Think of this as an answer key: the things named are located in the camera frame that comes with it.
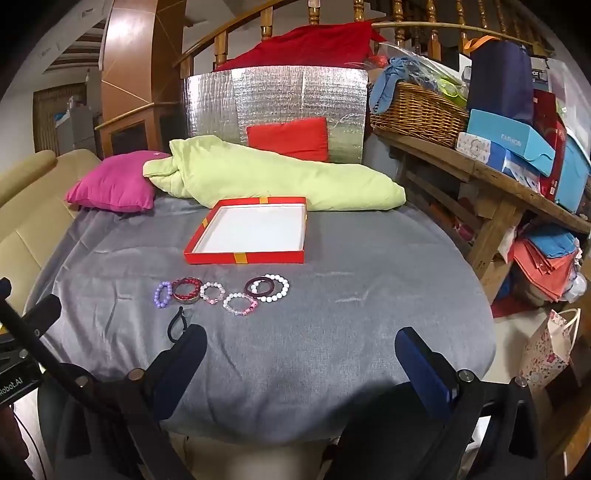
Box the stack of coral cloths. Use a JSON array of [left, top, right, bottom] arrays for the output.
[[510, 231, 583, 305]]

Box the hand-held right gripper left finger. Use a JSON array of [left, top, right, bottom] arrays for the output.
[[55, 324, 208, 480]]

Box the maroon bangle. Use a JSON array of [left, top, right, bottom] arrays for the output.
[[244, 276, 275, 298]]

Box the lime green cloth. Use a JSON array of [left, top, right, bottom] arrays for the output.
[[416, 60, 472, 109]]

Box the dark red bead bracelet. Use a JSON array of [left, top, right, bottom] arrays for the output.
[[172, 276, 204, 301]]

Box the wooden stair railing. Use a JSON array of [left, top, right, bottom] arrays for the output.
[[178, 0, 555, 79]]

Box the floral paper bag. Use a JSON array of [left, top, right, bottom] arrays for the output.
[[519, 308, 583, 391]]

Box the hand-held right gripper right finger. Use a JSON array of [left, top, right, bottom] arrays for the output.
[[395, 326, 551, 480]]

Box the red box tray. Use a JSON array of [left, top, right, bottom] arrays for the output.
[[184, 196, 308, 266]]

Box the grey blanket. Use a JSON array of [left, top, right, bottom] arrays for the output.
[[28, 198, 497, 439]]

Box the magenta pillow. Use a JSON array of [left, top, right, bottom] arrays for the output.
[[65, 151, 171, 213]]

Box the beige sofa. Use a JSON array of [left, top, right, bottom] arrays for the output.
[[0, 148, 102, 315]]

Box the navy bag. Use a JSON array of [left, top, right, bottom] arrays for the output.
[[465, 39, 536, 125]]

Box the person's left forearm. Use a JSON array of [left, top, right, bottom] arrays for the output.
[[0, 406, 33, 480]]

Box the red cushion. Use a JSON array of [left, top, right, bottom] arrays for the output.
[[246, 117, 329, 162]]

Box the light green quilt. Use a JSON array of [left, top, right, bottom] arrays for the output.
[[142, 135, 407, 212]]

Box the purple bead bracelet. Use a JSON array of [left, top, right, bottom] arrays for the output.
[[154, 281, 175, 309]]

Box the silver insulation panel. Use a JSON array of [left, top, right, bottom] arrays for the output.
[[184, 67, 369, 164]]

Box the black hair tie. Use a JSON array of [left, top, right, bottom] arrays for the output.
[[166, 307, 190, 343]]

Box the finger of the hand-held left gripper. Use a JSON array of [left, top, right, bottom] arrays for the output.
[[18, 294, 62, 344], [0, 277, 70, 374]]

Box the white patterned box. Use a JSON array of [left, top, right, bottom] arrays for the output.
[[456, 131, 492, 162]]

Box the blue cloth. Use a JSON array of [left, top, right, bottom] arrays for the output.
[[369, 58, 439, 115]]

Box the wicker basket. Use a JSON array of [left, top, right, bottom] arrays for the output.
[[369, 82, 469, 148]]

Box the red gift bag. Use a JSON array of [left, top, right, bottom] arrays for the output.
[[531, 90, 568, 201]]

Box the pale pink bead bracelet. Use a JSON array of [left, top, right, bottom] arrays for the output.
[[199, 281, 225, 306]]

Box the large red cloth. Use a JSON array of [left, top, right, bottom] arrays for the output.
[[215, 21, 386, 72]]

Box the blue storage box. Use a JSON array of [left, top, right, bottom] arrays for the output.
[[554, 134, 591, 213]]

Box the wooden side table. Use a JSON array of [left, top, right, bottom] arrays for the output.
[[372, 127, 591, 291]]

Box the light blue cardboard box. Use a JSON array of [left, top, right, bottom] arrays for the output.
[[466, 108, 557, 177]]

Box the white bead bracelet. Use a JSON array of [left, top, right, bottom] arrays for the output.
[[252, 273, 291, 304]]

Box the clear and neon pink bracelet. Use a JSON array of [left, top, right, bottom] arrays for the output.
[[223, 292, 258, 317]]

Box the wooden cabinet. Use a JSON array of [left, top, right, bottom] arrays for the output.
[[95, 0, 185, 158]]

